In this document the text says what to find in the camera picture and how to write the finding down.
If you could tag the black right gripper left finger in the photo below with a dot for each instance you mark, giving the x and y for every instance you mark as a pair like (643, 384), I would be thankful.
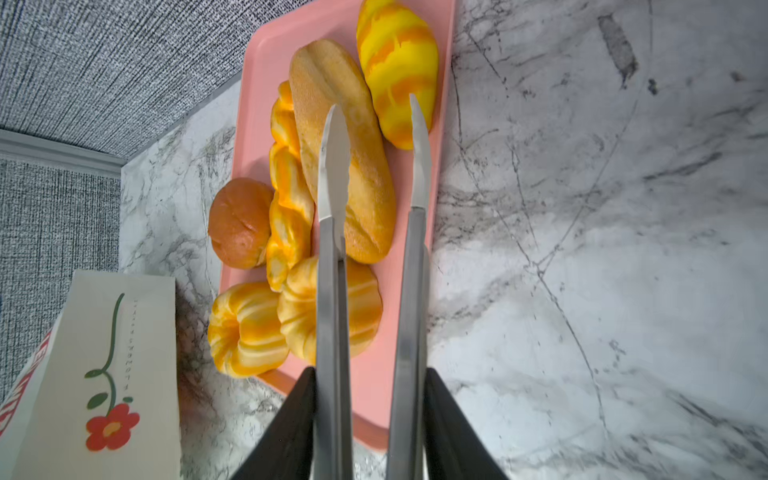
(285, 450)

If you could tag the metal tongs with white tips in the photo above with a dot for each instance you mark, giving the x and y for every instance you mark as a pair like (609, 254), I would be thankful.
(332, 454)

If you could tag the white floral paper bag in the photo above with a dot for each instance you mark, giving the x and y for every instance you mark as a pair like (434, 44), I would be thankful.
(99, 399)

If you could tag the long orange fake bread loaf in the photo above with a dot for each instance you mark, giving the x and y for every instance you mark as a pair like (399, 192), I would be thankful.
(323, 74)

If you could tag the yellow striped oval fake bread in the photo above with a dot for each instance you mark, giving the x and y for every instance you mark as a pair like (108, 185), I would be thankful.
(399, 57)

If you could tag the round brown fake bun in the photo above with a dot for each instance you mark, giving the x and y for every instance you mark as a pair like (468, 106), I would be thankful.
(239, 226)

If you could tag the small yellow fake bread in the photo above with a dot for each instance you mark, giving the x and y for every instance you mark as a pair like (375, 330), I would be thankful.
(296, 308)

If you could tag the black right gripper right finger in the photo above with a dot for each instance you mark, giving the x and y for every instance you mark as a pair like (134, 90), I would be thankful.
(453, 450)

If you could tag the yellow twisted fake bread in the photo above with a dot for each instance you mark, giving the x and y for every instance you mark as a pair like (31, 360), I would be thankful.
(291, 212)

